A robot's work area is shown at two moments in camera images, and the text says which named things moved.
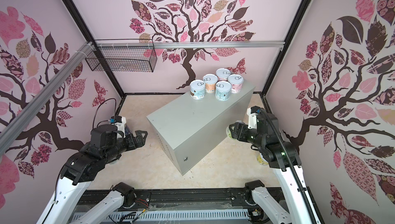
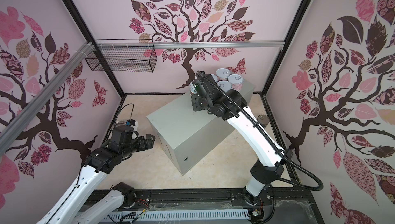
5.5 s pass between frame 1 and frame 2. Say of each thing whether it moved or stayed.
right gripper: moved
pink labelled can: stayed
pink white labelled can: stayed
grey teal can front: stayed
